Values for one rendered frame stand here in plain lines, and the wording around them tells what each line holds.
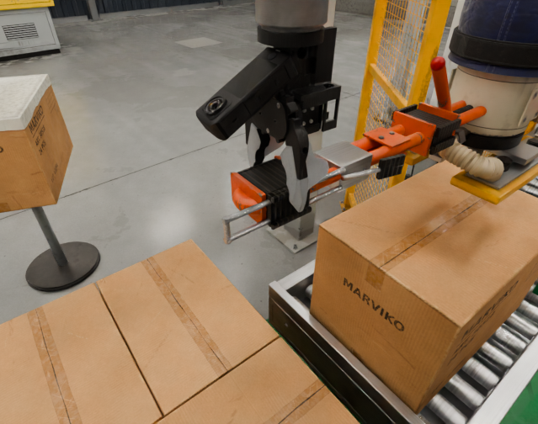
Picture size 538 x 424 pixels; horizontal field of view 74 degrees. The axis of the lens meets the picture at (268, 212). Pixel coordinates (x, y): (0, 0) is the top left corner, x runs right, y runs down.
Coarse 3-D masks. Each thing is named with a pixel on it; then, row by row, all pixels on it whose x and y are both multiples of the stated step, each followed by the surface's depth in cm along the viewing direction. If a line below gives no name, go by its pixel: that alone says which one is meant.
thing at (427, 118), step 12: (408, 108) 68; (420, 108) 69; (432, 108) 67; (396, 120) 66; (408, 120) 63; (420, 120) 62; (432, 120) 65; (444, 120) 65; (456, 120) 63; (408, 132) 64; (432, 132) 61; (444, 132) 62; (420, 144) 63; (432, 144) 63; (444, 144) 64
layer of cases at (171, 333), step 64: (192, 256) 143; (64, 320) 119; (128, 320) 119; (192, 320) 119; (256, 320) 119; (0, 384) 101; (64, 384) 101; (128, 384) 101; (192, 384) 101; (256, 384) 101; (320, 384) 101
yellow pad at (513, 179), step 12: (528, 144) 81; (504, 156) 74; (504, 168) 74; (516, 168) 75; (528, 168) 75; (456, 180) 73; (468, 180) 73; (480, 180) 72; (504, 180) 72; (516, 180) 73; (528, 180) 74; (468, 192) 72; (480, 192) 70; (492, 192) 69; (504, 192) 69
